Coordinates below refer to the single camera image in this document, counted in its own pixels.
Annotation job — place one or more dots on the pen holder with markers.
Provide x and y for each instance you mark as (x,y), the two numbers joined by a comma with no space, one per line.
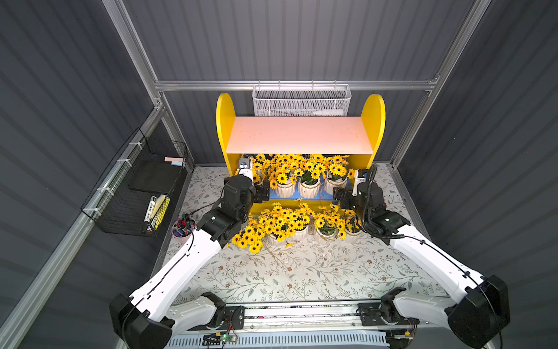
(183,229)

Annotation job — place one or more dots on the yellow wooden shelf unit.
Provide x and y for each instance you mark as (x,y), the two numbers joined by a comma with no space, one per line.
(357,137)

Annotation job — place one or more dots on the sunflower pot top shelf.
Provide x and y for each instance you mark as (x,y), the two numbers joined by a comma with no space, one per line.
(330,223)
(277,222)

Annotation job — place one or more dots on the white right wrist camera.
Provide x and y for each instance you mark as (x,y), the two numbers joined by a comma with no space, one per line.
(361,176)

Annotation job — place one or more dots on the white wire basket behind shelf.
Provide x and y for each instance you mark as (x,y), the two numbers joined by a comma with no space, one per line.
(304,100)

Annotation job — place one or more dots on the black wire wall basket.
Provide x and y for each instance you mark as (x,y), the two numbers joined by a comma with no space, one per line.
(120,200)

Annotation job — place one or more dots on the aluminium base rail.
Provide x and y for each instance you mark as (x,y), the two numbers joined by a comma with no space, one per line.
(315,324)

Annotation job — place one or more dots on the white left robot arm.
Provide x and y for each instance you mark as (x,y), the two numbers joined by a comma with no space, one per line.
(148,318)

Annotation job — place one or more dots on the yellow book in basket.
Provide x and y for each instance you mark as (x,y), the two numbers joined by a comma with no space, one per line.
(157,208)

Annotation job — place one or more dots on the pink sticky note pad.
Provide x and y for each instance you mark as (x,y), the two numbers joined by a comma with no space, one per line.
(175,161)

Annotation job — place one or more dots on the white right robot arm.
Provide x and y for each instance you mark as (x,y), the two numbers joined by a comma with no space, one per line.
(476,308)

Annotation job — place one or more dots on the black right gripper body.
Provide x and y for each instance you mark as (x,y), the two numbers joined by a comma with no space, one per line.
(343,196)

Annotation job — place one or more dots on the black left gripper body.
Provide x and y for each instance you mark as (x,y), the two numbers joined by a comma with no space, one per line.
(260,192)

